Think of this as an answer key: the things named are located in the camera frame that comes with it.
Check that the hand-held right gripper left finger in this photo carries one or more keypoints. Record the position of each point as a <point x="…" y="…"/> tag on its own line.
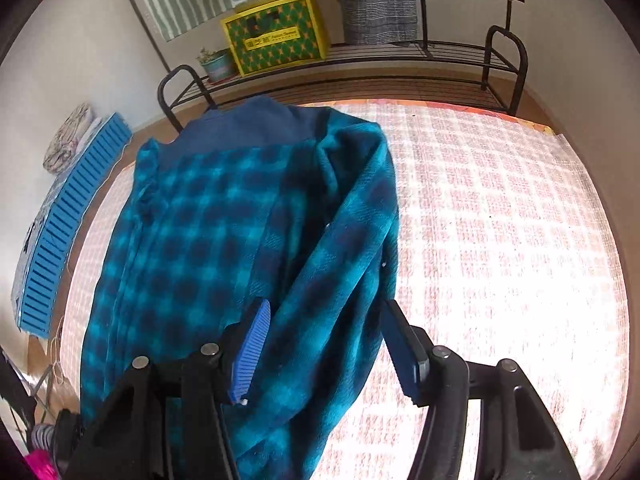
<point x="250" y="350"/>

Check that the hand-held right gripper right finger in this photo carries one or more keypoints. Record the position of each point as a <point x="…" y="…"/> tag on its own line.
<point x="406" y="360"/>

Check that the blue plaid fleece jacket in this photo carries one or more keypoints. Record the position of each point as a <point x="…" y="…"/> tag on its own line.
<point x="200" y="240"/>

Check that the black metal clothes rack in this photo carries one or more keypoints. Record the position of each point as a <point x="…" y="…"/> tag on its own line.
<point x="500" y="35"/>

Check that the plaid cloth covered table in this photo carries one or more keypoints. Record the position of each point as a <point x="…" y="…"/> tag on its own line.
<point x="500" y="260"/>

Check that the blue white mattress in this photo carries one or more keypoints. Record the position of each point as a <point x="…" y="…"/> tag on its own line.
<point x="65" y="225"/>

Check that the pink cloth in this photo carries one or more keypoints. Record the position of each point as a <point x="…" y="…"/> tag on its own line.
<point x="40" y="465"/>

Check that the white pillow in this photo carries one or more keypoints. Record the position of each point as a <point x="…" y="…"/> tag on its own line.
<point x="90" y="132"/>

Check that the floral pillow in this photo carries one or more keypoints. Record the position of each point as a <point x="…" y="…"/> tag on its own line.
<point x="65" y="135"/>

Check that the potted plant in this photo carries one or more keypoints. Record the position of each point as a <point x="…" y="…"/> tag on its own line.
<point x="217" y="65"/>

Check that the yellow green patterned box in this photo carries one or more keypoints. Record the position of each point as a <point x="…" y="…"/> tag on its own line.
<point x="275" y="35"/>

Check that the grey plaid coat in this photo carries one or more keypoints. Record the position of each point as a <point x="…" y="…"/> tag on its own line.
<point x="377" y="0"/>

